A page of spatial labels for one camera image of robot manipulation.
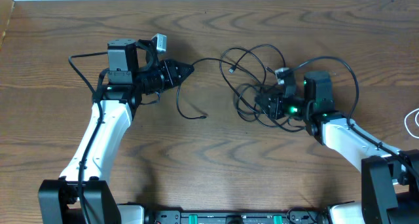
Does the white usb cable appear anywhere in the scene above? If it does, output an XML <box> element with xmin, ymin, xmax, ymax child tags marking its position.
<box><xmin>403</xmin><ymin>107</ymin><xmax>419</xmax><ymax>140</ymax></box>

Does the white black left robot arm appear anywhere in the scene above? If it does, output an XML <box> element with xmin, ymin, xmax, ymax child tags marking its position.
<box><xmin>38</xmin><ymin>33</ymin><xmax>194</xmax><ymax>223</ymax></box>

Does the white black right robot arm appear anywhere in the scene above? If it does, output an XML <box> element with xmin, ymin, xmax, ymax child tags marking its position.
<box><xmin>255</xmin><ymin>69</ymin><xmax>418</xmax><ymax>223</ymax></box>

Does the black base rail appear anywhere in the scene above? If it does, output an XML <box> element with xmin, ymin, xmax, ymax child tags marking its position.
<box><xmin>117</xmin><ymin>200</ymin><xmax>331</xmax><ymax>224</ymax></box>

